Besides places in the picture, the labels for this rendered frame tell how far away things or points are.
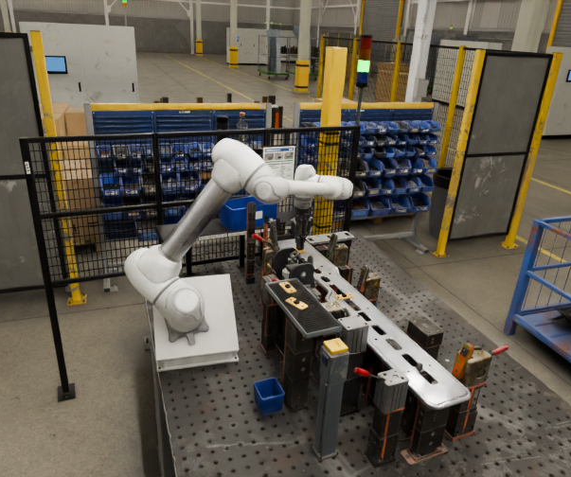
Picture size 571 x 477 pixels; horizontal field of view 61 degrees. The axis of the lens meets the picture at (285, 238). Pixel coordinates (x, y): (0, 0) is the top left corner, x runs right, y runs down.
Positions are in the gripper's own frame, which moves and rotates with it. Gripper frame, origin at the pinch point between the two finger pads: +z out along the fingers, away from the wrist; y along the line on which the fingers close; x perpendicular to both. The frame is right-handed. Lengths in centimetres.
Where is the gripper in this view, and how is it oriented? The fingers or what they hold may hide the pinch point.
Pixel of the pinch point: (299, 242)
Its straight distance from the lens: 251.8
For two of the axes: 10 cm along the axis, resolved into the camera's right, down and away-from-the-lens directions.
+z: -0.5, 9.2, 4.0
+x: -4.0, -3.9, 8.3
